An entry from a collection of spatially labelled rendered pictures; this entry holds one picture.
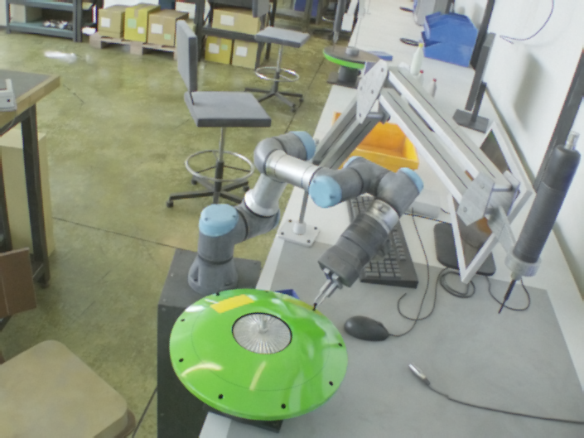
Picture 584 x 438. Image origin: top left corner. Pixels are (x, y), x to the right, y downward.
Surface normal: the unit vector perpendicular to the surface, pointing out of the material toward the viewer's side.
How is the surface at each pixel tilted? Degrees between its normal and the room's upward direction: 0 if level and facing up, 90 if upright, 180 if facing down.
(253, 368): 11
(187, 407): 90
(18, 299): 90
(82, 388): 0
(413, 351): 0
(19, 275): 90
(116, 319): 0
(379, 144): 86
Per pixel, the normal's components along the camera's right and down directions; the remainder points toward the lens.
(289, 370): 0.26, -0.69
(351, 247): -0.37, -0.40
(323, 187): -0.65, 0.32
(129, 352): 0.15, -0.84
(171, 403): -0.04, 0.53
